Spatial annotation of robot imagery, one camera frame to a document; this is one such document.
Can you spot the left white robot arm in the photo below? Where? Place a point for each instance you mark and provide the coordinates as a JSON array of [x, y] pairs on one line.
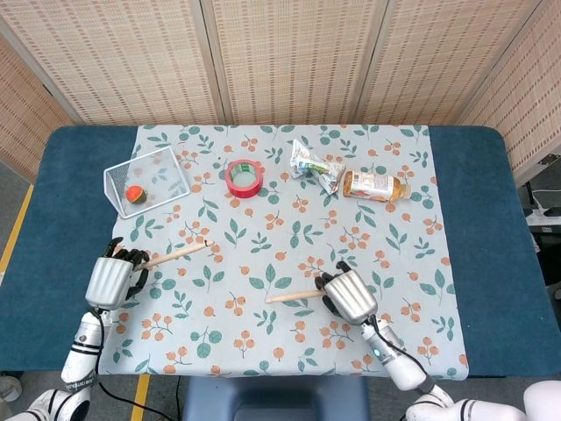
[[83, 351]]

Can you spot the red tape roll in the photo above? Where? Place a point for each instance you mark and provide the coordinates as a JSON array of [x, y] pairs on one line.
[[243, 177]]

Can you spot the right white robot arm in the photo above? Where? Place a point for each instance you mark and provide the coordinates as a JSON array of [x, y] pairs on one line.
[[421, 373]]

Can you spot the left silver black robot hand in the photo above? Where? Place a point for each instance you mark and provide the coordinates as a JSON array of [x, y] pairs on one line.
[[111, 280]]

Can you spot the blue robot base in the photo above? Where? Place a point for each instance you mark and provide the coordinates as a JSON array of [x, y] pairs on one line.
[[276, 399]]

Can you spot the blue padded table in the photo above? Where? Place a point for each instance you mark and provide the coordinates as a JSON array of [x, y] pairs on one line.
[[482, 245]]

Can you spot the plastic tea bottle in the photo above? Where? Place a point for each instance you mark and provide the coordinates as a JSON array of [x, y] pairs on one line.
[[374, 185]]

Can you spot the orange green toy ball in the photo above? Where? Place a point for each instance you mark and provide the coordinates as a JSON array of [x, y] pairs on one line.
[[136, 194]]

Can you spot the crumpled snack wrapper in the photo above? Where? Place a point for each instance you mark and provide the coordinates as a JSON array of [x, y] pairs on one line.
[[313, 169]]

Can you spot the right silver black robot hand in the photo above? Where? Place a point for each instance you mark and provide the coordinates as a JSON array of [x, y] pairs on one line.
[[348, 291]]

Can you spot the floral patterned tablecloth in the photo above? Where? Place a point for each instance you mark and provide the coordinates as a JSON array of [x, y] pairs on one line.
[[280, 250]]

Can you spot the bamboo folding screen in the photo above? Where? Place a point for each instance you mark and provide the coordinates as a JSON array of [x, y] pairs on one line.
[[280, 61]]

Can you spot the wooden stick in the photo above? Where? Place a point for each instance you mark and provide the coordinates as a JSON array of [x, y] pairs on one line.
[[179, 254], [296, 297]]

